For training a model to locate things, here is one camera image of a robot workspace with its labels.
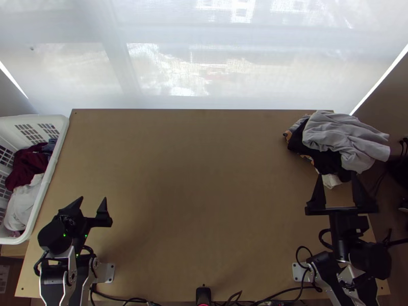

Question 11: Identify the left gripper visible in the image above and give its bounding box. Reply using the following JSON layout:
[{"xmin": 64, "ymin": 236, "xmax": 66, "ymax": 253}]
[{"xmin": 57, "ymin": 196, "xmax": 114, "ymax": 242}]

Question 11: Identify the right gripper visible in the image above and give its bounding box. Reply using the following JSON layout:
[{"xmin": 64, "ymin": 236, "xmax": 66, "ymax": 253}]
[{"xmin": 304, "ymin": 170, "xmax": 380, "ymax": 239}]

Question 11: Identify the heap of clothes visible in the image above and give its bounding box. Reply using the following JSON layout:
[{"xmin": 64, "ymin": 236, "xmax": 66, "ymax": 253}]
[
  {"xmin": 282, "ymin": 110, "xmax": 392, "ymax": 191},
  {"xmin": 4, "ymin": 137, "xmax": 60, "ymax": 239}
]

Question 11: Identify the white laundry basket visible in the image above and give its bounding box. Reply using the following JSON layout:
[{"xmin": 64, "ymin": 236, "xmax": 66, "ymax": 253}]
[{"xmin": 0, "ymin": 114, "xmax": 70, "ymax": 245}]

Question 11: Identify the white sheer curtain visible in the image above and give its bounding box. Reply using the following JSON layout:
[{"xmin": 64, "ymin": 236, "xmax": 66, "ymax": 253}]
[{"xmin": 0, "ymin": 0, "xmax": 408, "ymax": 111}]

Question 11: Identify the black cable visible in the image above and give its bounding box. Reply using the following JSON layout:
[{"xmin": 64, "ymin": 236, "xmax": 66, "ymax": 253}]
[
  {"xmin": 223, "ymin": 284, "xmax": 323, "ymax": 305},
  {"xmin": 90, "ymin": 284, "xmax": 151, "ymax": 306},
  {"xmin": 295, "ymin": 245, "xmax": 315, "ymax": 272}
]

